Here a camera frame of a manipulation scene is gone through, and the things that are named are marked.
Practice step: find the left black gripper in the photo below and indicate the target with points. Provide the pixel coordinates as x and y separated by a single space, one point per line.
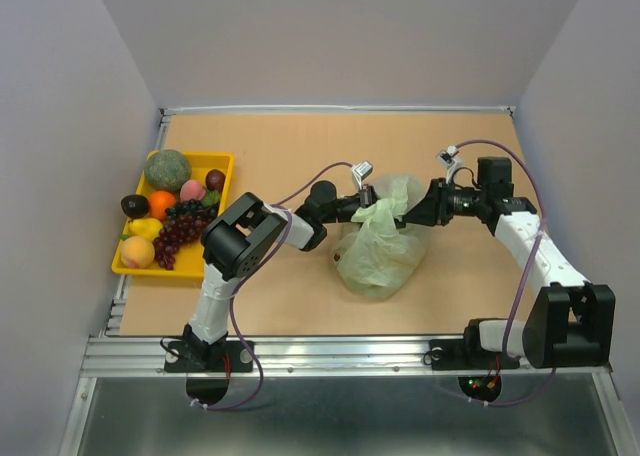
366 196

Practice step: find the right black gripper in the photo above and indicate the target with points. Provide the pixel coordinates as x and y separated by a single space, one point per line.
432 208

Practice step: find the green avocado print plastic bag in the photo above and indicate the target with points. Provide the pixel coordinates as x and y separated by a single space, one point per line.
372 256

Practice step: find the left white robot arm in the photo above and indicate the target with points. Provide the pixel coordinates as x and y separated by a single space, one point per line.
235 245

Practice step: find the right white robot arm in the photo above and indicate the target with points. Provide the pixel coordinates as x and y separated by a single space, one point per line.
571 321

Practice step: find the dark red fake plum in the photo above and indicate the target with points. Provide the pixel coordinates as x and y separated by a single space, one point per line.
215 180

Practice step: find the dark fake grape bunch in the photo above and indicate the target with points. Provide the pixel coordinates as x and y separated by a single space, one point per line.
207 208

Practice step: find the pink fake peach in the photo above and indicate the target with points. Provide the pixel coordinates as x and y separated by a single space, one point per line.
192 190

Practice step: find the red fake grape bunch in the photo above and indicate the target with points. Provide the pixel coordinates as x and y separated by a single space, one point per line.
182 230

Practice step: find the green fake melon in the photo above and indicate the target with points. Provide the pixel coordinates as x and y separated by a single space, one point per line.
167 170

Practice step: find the fake orange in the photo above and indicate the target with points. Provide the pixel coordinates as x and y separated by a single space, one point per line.
159 202

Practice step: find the dark fake avocado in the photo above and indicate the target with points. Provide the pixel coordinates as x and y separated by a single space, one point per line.
135 206

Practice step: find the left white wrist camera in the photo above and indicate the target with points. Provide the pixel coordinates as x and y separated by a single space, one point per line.
360 172

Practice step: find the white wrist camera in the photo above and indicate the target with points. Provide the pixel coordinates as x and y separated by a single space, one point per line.
451 162
360 172

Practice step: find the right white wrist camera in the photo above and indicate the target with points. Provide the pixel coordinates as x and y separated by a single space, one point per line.
451 162

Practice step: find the aluminium mounting rail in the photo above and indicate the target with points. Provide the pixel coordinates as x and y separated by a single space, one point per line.
314 356

